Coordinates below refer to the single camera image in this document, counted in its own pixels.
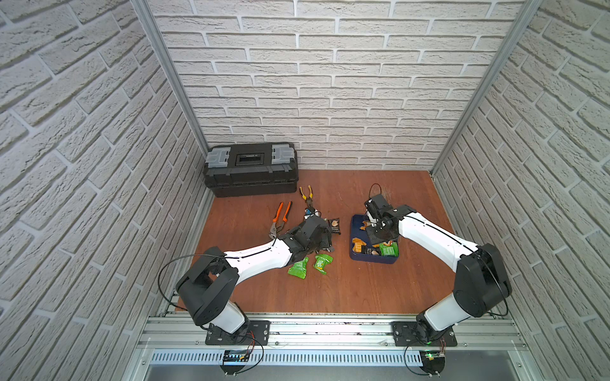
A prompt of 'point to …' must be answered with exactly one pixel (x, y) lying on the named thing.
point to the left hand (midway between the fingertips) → (330, 232)
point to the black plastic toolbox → (249, 168)
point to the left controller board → (234, 360)
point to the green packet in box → (391, 250)
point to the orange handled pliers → (273, 232)
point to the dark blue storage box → (356, 221)
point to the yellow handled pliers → (310, 199)
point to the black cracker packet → (334, 225)
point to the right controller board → (433, 362)
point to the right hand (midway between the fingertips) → (379, 235)
